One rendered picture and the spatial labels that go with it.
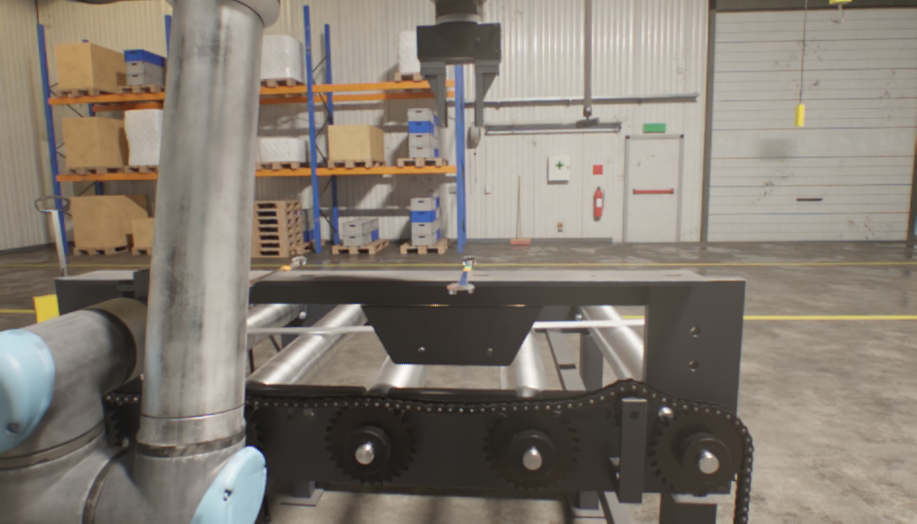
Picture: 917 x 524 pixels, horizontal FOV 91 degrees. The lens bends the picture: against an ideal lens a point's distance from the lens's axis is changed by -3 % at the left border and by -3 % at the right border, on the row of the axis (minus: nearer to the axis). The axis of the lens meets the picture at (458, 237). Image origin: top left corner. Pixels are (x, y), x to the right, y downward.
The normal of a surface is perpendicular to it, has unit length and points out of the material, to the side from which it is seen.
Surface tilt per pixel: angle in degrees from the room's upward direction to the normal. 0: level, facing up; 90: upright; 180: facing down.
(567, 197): 90
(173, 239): 76
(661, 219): 90
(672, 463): 90
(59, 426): 90
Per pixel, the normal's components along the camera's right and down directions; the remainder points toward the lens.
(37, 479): 0.53, 0.09
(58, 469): 0.79, 0.05
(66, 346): 0.77, -0.62
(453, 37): -0.08, 0.12
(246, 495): 1.00, 0.07
